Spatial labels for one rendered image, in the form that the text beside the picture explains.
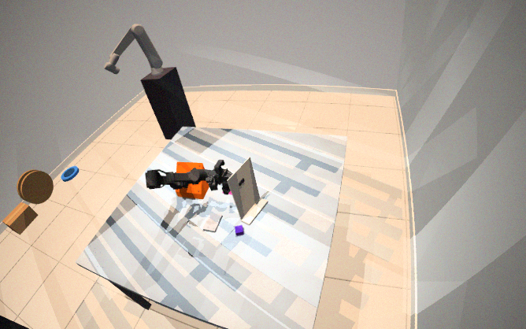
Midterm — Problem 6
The small purple cube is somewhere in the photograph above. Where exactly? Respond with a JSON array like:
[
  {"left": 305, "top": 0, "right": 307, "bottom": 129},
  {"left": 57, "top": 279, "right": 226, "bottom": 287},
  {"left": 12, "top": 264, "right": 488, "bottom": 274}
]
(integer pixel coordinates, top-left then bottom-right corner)
[{"left": 235, "top": 225, "right": 244, "bottom": 236}]

